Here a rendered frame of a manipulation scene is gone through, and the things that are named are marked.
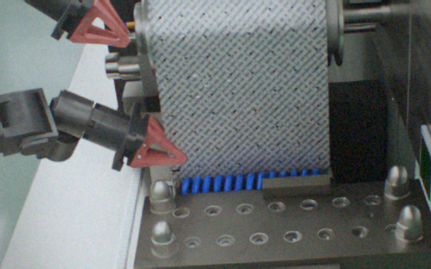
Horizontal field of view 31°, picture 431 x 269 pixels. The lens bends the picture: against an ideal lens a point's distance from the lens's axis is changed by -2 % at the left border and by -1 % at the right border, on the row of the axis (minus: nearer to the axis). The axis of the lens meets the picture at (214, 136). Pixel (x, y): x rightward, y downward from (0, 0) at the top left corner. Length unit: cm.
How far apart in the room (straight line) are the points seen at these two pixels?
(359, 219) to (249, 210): 15
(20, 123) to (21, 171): 219
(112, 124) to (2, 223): 191
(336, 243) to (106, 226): 45
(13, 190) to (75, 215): 180
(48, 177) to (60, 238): 19
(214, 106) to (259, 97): 6
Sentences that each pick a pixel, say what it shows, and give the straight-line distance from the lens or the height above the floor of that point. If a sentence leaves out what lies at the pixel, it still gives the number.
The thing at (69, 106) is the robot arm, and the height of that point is 118.
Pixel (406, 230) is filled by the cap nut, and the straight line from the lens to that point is 103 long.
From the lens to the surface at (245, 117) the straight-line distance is 112.
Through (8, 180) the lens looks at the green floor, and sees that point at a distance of 323.
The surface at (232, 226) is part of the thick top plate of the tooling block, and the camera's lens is 107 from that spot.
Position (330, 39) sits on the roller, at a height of 124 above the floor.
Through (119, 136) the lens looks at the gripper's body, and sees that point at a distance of 112.
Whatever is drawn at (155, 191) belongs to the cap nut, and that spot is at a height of 107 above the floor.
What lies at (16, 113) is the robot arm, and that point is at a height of 119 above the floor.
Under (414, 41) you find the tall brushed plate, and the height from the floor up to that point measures 129.
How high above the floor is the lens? 169
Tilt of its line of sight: 31 degrees down
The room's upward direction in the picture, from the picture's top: 6 degrees counter-clockwise
